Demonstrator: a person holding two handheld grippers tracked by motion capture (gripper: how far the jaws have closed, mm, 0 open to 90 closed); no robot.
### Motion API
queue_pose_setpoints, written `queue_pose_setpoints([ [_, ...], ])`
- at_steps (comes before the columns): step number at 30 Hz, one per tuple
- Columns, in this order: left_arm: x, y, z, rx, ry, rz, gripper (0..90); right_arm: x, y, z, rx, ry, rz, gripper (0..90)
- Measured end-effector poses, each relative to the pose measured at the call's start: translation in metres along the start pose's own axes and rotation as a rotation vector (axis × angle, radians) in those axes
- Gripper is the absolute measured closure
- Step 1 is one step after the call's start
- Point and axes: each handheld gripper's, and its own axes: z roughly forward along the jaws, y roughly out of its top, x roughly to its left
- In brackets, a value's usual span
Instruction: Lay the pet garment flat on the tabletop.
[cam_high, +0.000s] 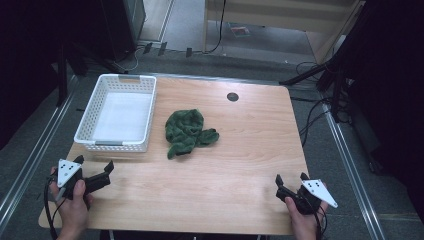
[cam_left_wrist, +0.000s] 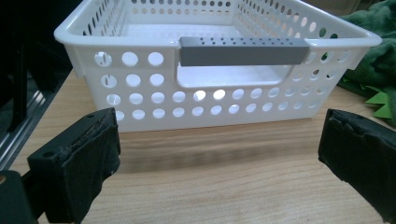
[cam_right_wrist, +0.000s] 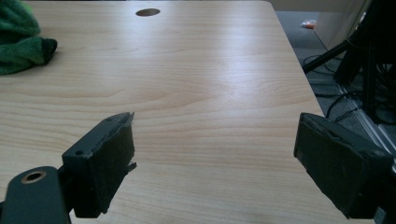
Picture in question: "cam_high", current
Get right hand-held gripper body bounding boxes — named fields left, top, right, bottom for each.
left=275, top=179, right=339, bottom=216

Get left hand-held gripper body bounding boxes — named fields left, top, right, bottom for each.
left=54, top=158, right=112, bottom=202

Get white perforated plastic basket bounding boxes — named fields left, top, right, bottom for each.
left=73, top=73, right=158, bottom=154

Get green knitted cloth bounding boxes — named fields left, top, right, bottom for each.
left=164, top=108, right=221, bottom=160

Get person's right hand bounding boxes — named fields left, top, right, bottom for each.
left=284, top=196, right=330, bottom=240

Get person's left hand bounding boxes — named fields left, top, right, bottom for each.
left=48, top=166, right=95, bottom=232

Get black tripod stand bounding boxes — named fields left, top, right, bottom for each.
left=279, top=58, right=355, bottom=124

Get black cabinet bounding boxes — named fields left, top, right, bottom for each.
left=99, top=0, right=148, bottom=62

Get red and green packet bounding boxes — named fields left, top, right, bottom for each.
left=229, top=24, right=252, bottom=39

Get light wooden furniture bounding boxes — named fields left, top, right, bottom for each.
left=202, top=0, right=366, bottom=65

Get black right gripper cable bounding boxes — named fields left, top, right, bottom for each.
left=313, top=205, right=330, bottom=240

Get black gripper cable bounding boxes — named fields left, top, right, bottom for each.
left=313, top=205, right=330, bottom=240
left=43, top=178, right=60, bottom=240

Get metal floor rail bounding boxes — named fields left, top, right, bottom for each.
left=320, top=102, right=388, bottom=240
left=0, top=75, right=81, bottom=231

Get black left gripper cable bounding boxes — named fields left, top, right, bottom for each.
left=43, top=178, right=60, bottom=240

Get black floor cables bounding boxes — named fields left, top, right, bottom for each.
left=289, top=61, right=338, bottom=148

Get white floor cable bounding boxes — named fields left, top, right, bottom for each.
left=112, top=45, right=140, bottom=73

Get black hanging cable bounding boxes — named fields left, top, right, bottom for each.
left=202, top=0, right=228, bottom=55

